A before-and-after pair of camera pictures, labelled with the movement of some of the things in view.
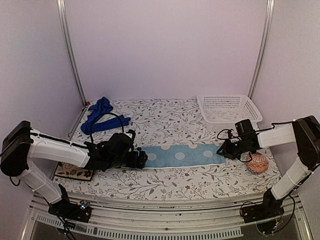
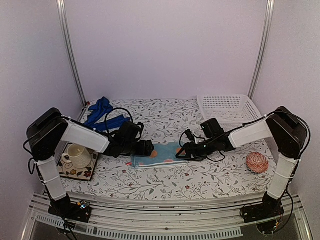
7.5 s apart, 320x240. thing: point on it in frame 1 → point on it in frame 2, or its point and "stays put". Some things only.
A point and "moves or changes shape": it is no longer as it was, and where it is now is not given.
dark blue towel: x=103 y=105 stays put
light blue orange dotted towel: x=180 y=155 moves or changes shape
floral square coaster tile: x=67 y=170 stays put
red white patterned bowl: x=259 y=163 stays put
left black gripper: x=142 y=162 → x=145 y=150
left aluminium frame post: x=62 y=15 stays put
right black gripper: x=226 y=151 → x=188 y=146
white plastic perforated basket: x=222 y=111 stays put
